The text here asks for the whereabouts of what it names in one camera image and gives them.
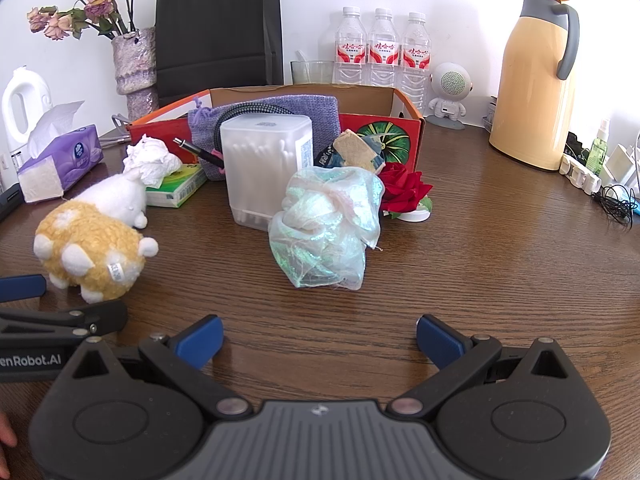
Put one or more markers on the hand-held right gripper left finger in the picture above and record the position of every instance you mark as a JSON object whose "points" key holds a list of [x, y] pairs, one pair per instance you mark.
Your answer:
{"points": [[202, 337]]}

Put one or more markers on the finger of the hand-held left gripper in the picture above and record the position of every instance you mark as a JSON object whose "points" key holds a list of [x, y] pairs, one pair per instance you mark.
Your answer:
{"points": [[22, 287], [100, 317]]}

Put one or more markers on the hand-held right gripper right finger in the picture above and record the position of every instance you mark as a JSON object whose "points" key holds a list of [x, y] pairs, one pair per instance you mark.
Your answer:
{"points": [[440, 335]]}

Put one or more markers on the yellow and white plush toy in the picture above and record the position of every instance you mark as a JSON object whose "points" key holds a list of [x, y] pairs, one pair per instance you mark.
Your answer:
{"points": [[85, 245]]}

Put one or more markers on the white round lid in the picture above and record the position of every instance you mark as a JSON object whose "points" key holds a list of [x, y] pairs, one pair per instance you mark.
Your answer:
{"points": [[417, 216]]}

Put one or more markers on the small green box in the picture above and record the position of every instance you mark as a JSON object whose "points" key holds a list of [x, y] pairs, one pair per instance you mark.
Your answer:
{"points": [[180, 187]]}

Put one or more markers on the red artificial rose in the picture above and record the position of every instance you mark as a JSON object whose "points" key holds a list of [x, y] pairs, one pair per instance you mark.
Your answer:
{"points": [[402, 187]]}

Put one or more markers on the pale green packet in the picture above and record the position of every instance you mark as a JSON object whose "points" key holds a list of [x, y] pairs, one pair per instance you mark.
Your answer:
{"points": [[320, 230]]}

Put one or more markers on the white tissue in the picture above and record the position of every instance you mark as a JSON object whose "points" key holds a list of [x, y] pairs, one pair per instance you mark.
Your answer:
{"points": [[150, 160]]}

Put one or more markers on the translucent cotton swab box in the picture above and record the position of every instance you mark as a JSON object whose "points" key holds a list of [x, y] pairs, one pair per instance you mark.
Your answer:
{"points": [[265, 170]]}

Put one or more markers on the black pen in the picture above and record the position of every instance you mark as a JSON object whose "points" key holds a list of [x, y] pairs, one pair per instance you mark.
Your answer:
{"points": [[200, 152]]}

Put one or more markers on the beige biscuit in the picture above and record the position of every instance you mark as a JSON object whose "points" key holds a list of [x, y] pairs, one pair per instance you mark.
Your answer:
{"points": [[357, 152]]}

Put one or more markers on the red cardboard box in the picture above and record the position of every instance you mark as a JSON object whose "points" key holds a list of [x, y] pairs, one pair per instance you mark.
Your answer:
{"points": [[400, 135]]}

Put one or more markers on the dark blue snack packet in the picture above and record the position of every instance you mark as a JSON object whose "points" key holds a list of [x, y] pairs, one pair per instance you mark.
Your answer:
{"points": [[330, 156]]}

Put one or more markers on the person's left hand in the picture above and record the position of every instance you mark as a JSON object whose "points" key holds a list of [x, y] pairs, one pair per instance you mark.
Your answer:
{"points": [[6, 430]]}

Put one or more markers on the dark case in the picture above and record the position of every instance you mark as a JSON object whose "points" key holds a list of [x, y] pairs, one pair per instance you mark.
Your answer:
{"points": [[9, 200]]}

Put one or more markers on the purple tissue box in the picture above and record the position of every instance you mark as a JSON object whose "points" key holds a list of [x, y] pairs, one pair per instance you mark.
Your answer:
{"points": [[75, 152]]}

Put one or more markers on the white detergent bottle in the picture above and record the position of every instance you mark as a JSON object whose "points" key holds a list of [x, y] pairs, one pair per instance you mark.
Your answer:
{"points": [[37, 95]]}

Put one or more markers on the white power strip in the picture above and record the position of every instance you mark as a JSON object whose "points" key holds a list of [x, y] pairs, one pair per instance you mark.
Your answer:
{"points": [[580, 175]]}

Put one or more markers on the green spray bottle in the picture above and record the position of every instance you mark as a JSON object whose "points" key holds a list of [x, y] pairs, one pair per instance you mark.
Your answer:
{"points": [[597, 152]]}

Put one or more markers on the white charger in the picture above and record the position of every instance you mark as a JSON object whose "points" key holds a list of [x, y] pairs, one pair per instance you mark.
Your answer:
{"points": [[620, 162]]}

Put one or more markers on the white robot speaker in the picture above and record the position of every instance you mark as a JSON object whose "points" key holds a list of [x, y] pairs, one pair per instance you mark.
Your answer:
{"points": [[450, 82]]}

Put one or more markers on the purple textured vase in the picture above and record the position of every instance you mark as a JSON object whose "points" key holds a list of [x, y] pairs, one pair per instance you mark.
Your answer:
{"points": [[135, 60]]}

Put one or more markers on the yellow thermos jug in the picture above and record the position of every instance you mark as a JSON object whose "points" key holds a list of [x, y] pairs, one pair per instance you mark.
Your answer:
{"points": [[530, 85]]}

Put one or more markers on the clear water bottle red label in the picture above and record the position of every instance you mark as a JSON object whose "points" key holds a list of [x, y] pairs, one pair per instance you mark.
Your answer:
{"points": [[416, 60], [350, 55], [384, 55]]}

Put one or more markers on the clear glass cup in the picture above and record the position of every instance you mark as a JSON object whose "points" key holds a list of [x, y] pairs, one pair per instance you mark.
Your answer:
{"points": [[312, 72]]}

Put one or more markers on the white stirrer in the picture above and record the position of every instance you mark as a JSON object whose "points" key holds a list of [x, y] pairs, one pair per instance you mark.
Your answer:
{"points": [[301, 56]]}

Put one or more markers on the black paper bag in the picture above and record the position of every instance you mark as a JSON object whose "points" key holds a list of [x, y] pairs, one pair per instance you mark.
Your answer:
{"points": [[220, 35]]}

